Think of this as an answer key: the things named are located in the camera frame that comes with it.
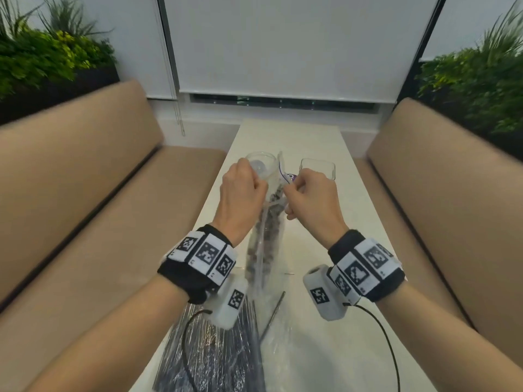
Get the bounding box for black left camera cable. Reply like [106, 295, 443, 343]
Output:
[181, 308, 213, 392]

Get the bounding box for person's left hand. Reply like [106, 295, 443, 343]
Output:
[220, 158, 269, 244]

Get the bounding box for tan cushioned bench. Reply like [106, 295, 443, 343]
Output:
[0, 79, 228, 392]
[353, 97, 523, 366]

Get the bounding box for person's right hand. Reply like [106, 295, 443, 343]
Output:
[284, 169, 349, 249]

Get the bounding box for black planter box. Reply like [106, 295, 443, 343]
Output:
[0, 68, 121, 127]

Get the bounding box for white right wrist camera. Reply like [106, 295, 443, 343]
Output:
[303, 264, 361, 322]

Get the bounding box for pack of black straws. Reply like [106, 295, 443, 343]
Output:
[153, 300, 267, 392]

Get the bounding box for round clear glass jar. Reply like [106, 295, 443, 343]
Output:
[244, 151, 279, 189]

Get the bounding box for black right marker wristband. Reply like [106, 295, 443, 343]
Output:
[328, 229, 406, 303]

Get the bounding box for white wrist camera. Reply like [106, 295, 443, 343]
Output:
[210, 277, 249, 328]
[303, 264, 361, 322]

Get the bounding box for single black straw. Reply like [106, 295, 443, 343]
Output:
[260, 291, 286, 342]

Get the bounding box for dark window frame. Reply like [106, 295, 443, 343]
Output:
[189, 93, 379, 115]

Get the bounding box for person's left forearm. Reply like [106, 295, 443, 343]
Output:
[25, 218, 247, 392]

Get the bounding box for wide white roller blind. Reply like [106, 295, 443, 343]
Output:
[162, 0, 442, 105]

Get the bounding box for black camera cable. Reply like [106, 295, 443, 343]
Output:
[346, 303, 401, 392]
[181, 308, 213, 392]

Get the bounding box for person's right forearm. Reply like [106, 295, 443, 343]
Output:
[314, 224, 523, 392]

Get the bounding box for white blind pull cord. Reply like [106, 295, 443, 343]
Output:
[175, 98, 187, 137]

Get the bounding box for black left marker wristband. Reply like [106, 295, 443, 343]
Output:
[157, 224, 238, 305]

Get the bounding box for black right camera cable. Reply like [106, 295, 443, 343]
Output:
[346, 303, 401, 392]

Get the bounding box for black marker wristband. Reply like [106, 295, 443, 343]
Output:
[328, 229, 406, 303]
[157, 224, 238, 305]

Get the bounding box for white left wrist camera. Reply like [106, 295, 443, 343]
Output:
[210, 277, 249, 328]

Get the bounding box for square clear glass cup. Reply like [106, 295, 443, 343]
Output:
[299, 158, 336, 193]

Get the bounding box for clear zip bag dark pieces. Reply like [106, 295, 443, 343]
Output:
[244, 149, 296, 311]

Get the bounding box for green leafy plant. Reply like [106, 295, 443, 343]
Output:
[0, 0, 119, 99]
[414, 0, 523, 136]

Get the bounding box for narrow white roller blind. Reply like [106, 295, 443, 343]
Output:
[420, 0, 523, 62]
[24, 0, 177, 101]

